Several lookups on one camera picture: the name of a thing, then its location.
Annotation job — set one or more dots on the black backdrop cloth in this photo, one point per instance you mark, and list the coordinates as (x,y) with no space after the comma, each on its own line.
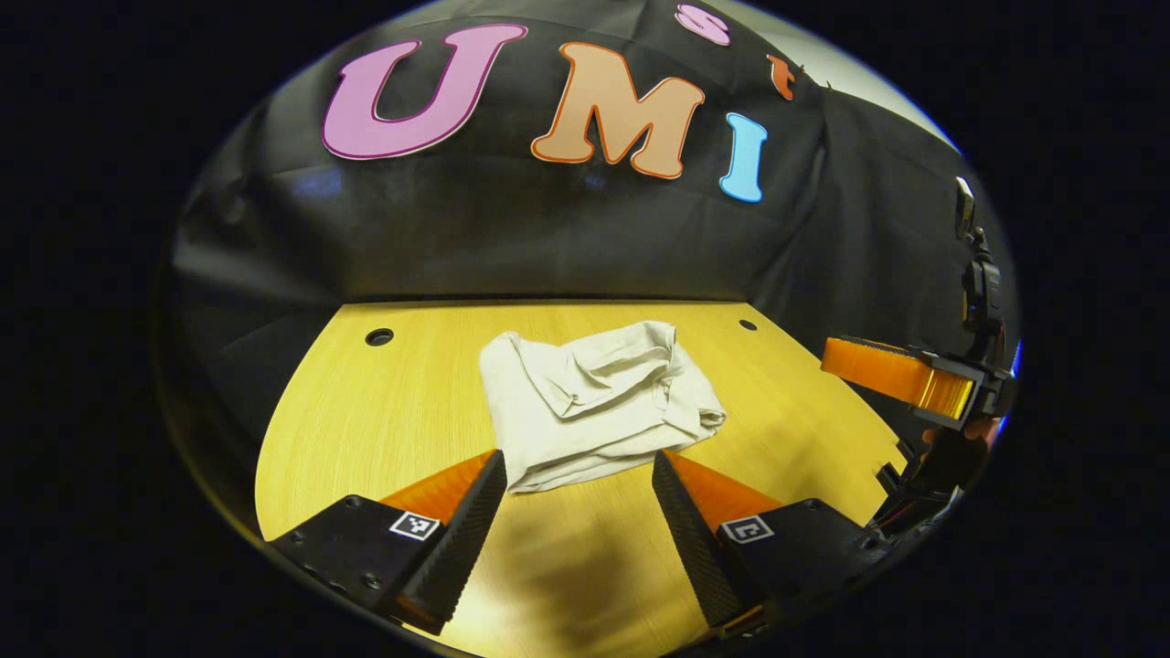
(548,238)

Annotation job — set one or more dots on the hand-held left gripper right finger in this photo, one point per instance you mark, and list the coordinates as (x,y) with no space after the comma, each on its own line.
(695,548)

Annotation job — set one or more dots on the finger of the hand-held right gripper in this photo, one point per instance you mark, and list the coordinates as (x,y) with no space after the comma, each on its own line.
(887,370)

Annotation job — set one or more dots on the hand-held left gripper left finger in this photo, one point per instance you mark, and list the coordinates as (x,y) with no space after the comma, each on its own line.
(462,548)

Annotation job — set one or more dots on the cream white jeans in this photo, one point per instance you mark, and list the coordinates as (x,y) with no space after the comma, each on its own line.
(594,402)

